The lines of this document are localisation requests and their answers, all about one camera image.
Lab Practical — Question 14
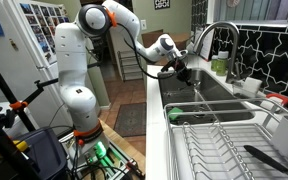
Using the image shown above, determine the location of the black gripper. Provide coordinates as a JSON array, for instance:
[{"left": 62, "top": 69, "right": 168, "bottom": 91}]
[{"left": 173, "top": 58, "right": 196, "bottom": 86}]

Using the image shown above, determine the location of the stainless steel sink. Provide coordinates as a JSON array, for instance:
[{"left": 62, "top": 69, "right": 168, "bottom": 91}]
[{"left": 157, "top": 66, "right": 257, "bottom": 127}]

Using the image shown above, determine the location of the small green bottle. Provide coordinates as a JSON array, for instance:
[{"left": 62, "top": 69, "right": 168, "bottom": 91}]
[{"left": 210, "top": 54, "right": 219, "bottom": 72}]

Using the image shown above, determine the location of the green bottle white cap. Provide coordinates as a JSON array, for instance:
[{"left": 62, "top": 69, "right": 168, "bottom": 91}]
[{"left": 216, "top": 50, "right": 230, "bottom": 77}]

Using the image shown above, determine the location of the green sponge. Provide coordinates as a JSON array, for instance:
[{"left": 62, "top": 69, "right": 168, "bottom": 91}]
[{"left": 167, "top": 107, "right": 184, "bottom": 122}]

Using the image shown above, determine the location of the white paper sheet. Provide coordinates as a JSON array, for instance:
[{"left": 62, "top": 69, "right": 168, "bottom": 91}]
[{"left": 198, "top": 28, "right": 216, "bottom": 62}]

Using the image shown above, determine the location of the brown cardboard box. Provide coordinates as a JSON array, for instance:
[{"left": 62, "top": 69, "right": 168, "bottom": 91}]
[{"left": 141, "top": 29, "right": 192, "bottom": 67}]

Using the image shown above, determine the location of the curved steel faucet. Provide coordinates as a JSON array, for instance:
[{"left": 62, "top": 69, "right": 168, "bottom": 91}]
[{"left": 192, "top": 20, "right": 243, "bottom": 85}]

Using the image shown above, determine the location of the white sponge holder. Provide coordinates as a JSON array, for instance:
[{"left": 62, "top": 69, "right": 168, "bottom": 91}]
[{"left": 232, "top": 77, "right": 263, "bottom": 99}]

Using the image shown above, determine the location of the patterned grey rug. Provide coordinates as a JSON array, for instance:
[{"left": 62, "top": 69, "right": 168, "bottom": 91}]
[{"left": 113, "top": 102, "right": 147, "bottom": 138}]

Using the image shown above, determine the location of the steel dish drying rack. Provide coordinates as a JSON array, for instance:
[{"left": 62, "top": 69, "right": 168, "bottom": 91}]
[{"left": 163, "top": 98, "right": 288, "bottom": 180}]

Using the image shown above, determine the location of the framed pattern picture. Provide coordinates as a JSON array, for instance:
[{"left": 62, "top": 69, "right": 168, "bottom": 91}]
[{"left": 153, "top": 0, "right": 171, "bottom": 10}]

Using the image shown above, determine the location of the wooden table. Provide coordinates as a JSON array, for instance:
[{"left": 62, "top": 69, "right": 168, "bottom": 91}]
[{"left": 98, "top": 119, "right": 147, "bottom": 180}]

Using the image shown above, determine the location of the white framed window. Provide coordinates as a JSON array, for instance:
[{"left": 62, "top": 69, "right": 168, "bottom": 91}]
[{"left": 213, "top": 0, "right": 288, "bottom": 25}]

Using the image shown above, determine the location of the red black clamp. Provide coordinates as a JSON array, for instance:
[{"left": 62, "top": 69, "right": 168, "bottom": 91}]
[{"left": 125, "top": 159, "right": 145, "bottom": 178}]

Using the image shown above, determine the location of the green plastic clamp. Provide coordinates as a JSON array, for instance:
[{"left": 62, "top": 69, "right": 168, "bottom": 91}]
[{"left": 93, "top": 141, "right": 110, "bottom": 159}]

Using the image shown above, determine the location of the photo collage sheet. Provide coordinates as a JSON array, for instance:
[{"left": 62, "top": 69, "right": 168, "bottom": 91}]
[{"left": 17, "top": 1, "right": 70, "bottom": 65}]

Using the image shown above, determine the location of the dark storage tote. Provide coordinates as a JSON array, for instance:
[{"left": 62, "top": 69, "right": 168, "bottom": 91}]
[{"left": 0, "top": 125, "right": 68, "bottom": 180}]

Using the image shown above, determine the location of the white refrigerator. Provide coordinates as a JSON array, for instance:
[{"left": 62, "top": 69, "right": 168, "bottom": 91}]
[{"left": 0, "top": 0, "right": 102, "bottom": 134}]

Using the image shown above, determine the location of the black tripod stand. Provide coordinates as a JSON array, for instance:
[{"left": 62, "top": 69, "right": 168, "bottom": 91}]
[{"left": 0, "top": 48, "right": 42, "bottom": 180}]

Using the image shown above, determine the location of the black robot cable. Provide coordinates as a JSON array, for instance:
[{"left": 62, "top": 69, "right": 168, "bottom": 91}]
[{"left": 115, "top": 22, "right": 185, "bottom": 81}]

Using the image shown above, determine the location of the white wall outlet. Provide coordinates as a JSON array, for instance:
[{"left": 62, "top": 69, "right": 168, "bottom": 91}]
[{"left": 140, "top": 19, "right": 148, "bottom": 32}]

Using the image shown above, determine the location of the red handled kitchen tool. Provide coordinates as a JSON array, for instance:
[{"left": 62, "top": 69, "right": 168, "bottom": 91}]
[{"left": 265, "top": 92, "right": 288, "bottom": 107}]

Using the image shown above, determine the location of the aluminium profile frame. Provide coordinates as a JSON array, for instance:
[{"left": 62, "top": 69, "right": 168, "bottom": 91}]
[{"left": 59, "top": 133, "right": 142, "bottom": 180}]

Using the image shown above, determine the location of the yellow handled tool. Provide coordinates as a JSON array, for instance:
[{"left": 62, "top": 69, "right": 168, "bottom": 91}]
[{"left": 0, "top": 139, "right": 30, "bottom": 158}]

